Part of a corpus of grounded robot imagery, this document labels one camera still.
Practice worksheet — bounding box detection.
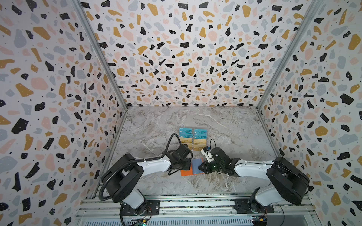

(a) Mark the aluminium corner post left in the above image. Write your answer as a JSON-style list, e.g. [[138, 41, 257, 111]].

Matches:
[[71, 0, 127, 111]]

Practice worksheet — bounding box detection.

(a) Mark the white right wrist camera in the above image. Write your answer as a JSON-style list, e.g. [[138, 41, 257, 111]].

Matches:
[[201, 147, 214, 163]]

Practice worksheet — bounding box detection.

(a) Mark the teal VIP card right lower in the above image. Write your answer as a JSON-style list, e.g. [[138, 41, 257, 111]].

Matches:
[[194, 134, 207, 140]]

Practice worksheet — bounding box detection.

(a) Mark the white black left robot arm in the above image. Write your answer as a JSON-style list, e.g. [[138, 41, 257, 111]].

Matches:
[[98, 144, 193, 214]]

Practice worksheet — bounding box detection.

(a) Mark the aluminium corner post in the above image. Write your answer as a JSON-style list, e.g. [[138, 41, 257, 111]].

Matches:
[[71, 0, 127, 111], [256, 0, 324, 112]]

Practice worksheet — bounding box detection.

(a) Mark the teal VIP card left upper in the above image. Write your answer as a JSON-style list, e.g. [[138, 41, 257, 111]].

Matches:
[[179, 128, 192, 134]]

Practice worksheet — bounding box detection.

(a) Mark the orange card holder wallet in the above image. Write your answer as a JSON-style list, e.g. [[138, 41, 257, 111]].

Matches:
[[181, 158, 204, 177]]

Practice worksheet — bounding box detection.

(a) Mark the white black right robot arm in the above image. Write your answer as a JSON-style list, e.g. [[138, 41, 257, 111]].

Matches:
[[198, 147, 310, 213]]

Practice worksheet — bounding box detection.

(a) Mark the aluminium corner post right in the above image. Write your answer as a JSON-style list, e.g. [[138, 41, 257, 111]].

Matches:
[[256, 0, 324, 112]]

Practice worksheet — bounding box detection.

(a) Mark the teal VIP card right upper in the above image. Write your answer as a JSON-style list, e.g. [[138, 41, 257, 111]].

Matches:
[[194, 129, 207, 136]]

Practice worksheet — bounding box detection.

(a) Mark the gold vip card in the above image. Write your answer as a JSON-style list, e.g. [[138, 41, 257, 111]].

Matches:
[[193, 144, 206, 151], [184, 143, 192, 150], [180, 137, 192, 144], [193, 139, 207, 145]]

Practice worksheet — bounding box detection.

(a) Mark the clear acrylic card display stand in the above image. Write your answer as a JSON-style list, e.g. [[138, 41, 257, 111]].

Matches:
[[191, 128, 208, 151]]

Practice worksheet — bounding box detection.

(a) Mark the teal vip card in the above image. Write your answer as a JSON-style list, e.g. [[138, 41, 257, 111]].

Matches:
[[179, 128, 192, 134], [194, 134, 207, 140], [194, 129, 207, 136], [179, 133, 193, 138]]

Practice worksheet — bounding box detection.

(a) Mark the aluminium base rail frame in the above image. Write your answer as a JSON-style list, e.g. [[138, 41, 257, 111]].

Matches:
[[75, 194, 321, 226]]

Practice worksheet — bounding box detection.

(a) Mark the black corrugated cable hose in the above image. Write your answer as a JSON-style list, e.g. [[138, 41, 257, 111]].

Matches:
[[98, 132, 183, 202]]

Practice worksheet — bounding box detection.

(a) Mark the teal VIP card left lower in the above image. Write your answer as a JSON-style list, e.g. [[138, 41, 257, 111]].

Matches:
[[179, 133, 193, 138]]

